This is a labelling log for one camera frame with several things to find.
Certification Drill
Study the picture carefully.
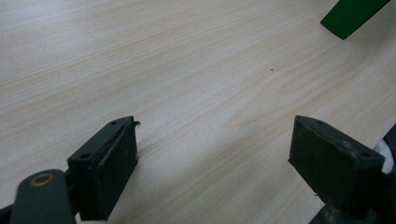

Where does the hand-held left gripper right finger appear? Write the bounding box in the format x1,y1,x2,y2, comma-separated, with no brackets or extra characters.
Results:
288,115,386,218

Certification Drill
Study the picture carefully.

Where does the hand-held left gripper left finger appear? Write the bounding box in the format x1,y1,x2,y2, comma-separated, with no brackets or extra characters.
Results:
66,116,141,222

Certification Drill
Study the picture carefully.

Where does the white soft object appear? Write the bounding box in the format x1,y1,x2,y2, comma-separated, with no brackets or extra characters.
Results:
373,138,395,175

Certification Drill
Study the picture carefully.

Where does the green flat object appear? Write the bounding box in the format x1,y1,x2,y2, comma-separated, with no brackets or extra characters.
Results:
319,0,391,41

